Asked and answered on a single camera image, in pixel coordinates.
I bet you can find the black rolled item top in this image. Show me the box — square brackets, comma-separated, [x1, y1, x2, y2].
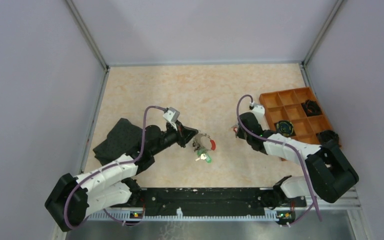
[301, 99, 323, 117]

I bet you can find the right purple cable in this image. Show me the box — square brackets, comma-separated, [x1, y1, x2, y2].
[236, 94, 323, 228]

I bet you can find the dark patterned rolled item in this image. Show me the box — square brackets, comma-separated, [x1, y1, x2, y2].
[274, 120, 295, 137]

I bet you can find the black rolled item bottom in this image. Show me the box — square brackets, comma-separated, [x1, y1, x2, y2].
[316, 129, 340, 146]

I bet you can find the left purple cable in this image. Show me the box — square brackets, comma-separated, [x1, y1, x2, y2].
[62, 105, 170, 231]

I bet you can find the keyring with coloured keys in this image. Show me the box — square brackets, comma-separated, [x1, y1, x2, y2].
[192, 132, 217, 164]

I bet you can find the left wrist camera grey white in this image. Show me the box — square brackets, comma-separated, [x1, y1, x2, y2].
[163, 107, 180, 131]

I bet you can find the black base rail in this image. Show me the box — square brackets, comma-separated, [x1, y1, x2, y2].
[109, 187, 307, 218]

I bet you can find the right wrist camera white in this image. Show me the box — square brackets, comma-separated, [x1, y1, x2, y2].
[249, 102, 266, 124]

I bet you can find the black rolled item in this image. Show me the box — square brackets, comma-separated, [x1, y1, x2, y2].
[316, 129, 340, 146]
[301, 99, 323, 117]

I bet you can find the purple cable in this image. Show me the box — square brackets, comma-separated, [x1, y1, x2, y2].
[62, 105, 170, 231]
[236, 94, 323, 228]

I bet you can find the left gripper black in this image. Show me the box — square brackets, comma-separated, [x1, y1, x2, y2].
[151, 120, 199, 156]

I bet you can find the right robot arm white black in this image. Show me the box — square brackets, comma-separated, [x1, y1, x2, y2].
[236, 112, 360, 206]

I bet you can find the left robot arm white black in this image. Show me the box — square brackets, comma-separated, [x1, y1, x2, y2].
[44, 121, 199, 232]

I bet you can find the black folded cloth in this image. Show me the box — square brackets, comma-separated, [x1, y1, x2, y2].
[93, 118, 143, 166]

